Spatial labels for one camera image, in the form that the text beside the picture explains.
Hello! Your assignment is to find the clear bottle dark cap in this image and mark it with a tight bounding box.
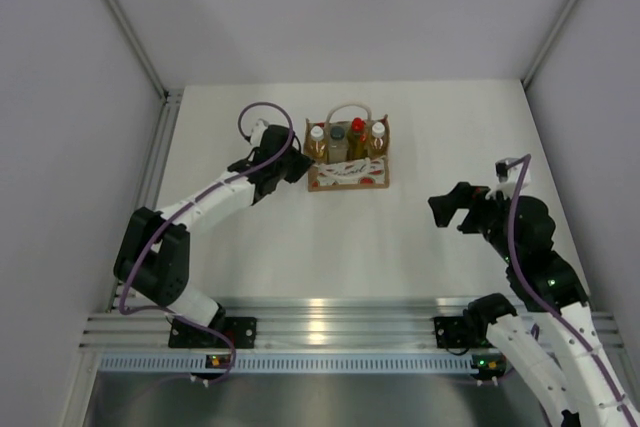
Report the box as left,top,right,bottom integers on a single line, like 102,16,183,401
327,125,349,164

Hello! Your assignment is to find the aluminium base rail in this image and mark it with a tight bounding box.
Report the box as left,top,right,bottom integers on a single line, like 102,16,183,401
79,296,472,353

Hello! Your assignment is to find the amber bottle white cap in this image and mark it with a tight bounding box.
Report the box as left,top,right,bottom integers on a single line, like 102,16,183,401
368,122,387,158
309,125,326,163

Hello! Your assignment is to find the left aluminium frame post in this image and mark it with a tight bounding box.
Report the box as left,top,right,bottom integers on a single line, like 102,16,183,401
73,0,169,100

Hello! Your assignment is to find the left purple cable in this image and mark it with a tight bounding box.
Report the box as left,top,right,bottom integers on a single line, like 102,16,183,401
117,101,295,388

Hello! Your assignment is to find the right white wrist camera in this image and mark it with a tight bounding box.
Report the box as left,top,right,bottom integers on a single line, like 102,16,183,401
490,158,531,198

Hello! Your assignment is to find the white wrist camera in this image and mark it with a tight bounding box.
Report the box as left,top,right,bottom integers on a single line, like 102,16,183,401
247,119,270,147
490,158,531,198

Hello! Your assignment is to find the aluminium frame post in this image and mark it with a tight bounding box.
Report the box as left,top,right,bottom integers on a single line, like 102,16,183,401
73,0,169,100
520,0,583,91

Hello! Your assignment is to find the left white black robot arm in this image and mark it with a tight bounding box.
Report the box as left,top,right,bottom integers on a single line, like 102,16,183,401
114,121,313,347

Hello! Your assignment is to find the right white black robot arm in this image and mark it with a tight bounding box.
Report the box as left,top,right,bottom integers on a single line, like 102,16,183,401
428,182,639,426

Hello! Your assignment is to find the yellow bottle red cap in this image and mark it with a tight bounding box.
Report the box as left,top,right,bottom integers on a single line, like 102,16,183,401
347,117,367,160

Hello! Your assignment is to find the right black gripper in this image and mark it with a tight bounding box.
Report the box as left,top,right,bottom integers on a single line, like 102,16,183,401
428,181,519,263

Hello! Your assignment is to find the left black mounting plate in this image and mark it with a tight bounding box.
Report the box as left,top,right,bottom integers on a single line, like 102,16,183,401
168,317,257,349

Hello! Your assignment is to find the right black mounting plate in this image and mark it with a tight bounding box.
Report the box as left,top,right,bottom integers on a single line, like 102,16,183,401
433,316,482,355

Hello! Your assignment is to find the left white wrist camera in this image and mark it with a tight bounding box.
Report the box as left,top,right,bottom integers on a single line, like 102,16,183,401
247,119,270,147

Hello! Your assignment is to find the white slotted cable duct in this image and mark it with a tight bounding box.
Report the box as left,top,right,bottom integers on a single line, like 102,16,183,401
99,353,507,375

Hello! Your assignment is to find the watermelon print canvas bag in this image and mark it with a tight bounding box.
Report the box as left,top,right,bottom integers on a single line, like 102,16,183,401
303,102,390,192

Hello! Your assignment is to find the right aluminium frame post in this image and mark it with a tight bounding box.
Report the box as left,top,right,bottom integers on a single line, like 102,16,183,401
520,0,583,91

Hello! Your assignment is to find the black mounting plate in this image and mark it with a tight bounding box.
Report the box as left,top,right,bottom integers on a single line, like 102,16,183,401
168,317,257,349
433,316,482,355

